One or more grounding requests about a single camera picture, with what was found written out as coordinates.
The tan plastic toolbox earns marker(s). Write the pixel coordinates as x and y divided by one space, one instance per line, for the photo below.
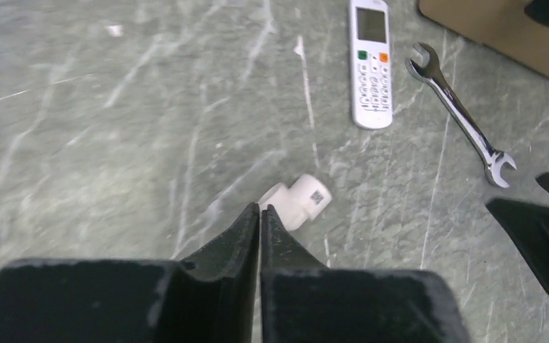
500 25

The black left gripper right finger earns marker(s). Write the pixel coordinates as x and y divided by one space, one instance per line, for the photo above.
303 300

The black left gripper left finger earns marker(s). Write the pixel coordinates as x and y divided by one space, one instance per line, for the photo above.
205 297

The white remote control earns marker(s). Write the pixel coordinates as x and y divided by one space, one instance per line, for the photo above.
370 64

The white plastic pipe elbow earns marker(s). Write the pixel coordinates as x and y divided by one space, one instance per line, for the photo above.
303 201

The silver open-end wrench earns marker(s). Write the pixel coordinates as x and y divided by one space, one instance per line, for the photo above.
430 73

